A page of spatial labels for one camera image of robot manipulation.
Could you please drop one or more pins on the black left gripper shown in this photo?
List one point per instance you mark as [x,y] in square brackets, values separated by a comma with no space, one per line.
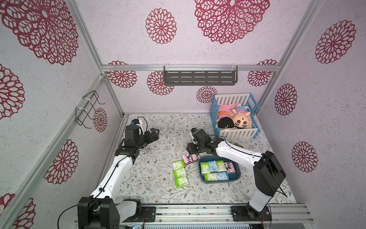
[150,139]

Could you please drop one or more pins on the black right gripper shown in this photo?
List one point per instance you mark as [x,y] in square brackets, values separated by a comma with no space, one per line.
[195,144]

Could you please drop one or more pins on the pink kuromi pack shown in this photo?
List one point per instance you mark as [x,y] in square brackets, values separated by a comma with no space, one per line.
[230,169]
[187,158]
[195,157]

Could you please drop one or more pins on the green tissue pack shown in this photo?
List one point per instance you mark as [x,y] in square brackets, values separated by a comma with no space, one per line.
[221,167]
[181,181]
[179,173]
[204,167]
[210,177]
[178,164]

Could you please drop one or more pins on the blue tissue pack top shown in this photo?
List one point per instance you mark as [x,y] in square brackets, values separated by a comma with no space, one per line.
[213,166]

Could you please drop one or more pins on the blue tissue pack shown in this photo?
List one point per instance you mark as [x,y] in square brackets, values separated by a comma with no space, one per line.
[222,176]
[213,166]

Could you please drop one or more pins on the green tissue pack top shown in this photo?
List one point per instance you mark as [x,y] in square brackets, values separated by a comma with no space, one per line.
[221,167]

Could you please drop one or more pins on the dark teal storage box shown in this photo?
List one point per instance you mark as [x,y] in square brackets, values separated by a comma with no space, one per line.
[233,177]

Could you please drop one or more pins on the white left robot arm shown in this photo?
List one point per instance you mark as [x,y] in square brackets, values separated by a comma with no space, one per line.
[99,210]

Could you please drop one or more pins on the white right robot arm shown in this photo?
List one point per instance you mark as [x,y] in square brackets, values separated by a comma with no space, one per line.
[267,170]

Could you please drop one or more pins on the black-haired plush doll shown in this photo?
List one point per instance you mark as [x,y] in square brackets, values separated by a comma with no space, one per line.
[241,119]

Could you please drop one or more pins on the pink plush doll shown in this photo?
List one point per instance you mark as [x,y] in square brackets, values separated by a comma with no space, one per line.
[227,109]

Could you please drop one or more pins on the green tissue pack bottom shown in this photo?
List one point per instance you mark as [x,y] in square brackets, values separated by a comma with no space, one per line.
[181,181]

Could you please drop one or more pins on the blue white toy crib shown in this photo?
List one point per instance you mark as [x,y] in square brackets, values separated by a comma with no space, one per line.
[245,99]

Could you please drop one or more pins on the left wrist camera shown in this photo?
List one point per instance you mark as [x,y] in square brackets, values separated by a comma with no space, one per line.
[137,121]

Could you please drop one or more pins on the grey wall shelf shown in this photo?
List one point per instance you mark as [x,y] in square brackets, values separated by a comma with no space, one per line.
[200,78]

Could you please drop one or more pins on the black wire wall rack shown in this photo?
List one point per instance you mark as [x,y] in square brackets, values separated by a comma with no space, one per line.
[82,113]

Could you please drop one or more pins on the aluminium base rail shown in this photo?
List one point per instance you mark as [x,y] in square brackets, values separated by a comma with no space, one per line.
[220,216]

